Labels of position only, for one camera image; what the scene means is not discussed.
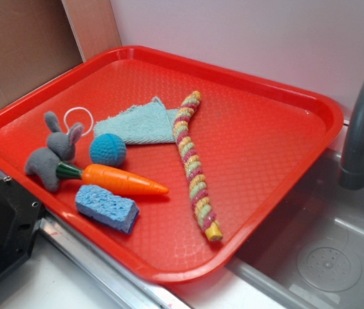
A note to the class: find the brown cardboard panel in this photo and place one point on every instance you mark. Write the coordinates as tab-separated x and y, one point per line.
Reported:
39	40

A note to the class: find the light blue folded cloth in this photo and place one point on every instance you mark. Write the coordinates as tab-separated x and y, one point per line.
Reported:
150	123

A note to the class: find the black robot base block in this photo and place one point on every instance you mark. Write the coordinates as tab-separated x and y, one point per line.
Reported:
20	215

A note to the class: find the grey plush bunny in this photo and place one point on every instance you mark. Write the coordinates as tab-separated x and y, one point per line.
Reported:
60	147

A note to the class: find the blue sponge block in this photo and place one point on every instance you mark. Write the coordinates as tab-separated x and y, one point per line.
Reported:
103	206

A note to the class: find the grey plastic toy sink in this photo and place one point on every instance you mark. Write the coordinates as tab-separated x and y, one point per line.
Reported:
308	253

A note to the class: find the red plastic tray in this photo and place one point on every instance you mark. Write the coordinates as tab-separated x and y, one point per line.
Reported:
255	138

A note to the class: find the multicolored spiral rope toy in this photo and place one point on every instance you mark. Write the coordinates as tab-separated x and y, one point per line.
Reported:
196	179

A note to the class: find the orange plastic toy carrot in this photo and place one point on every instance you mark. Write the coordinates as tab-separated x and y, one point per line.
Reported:
115	180

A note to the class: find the blue textured ball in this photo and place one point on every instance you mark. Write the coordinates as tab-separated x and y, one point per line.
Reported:
108	149

